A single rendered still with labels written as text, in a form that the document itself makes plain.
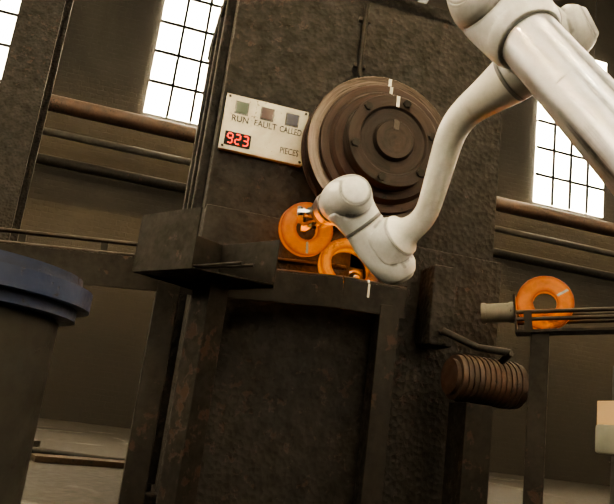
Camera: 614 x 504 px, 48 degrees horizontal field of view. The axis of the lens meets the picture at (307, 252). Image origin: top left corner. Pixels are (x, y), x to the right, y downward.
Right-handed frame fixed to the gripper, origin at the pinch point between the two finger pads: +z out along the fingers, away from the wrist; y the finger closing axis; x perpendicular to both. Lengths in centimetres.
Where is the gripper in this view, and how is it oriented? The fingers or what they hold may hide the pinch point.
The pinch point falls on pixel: (306, 223)
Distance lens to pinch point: 195.9
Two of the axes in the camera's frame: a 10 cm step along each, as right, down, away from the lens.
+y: 9.5, 1.8, 2.5
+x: 1.3, -9.7, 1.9
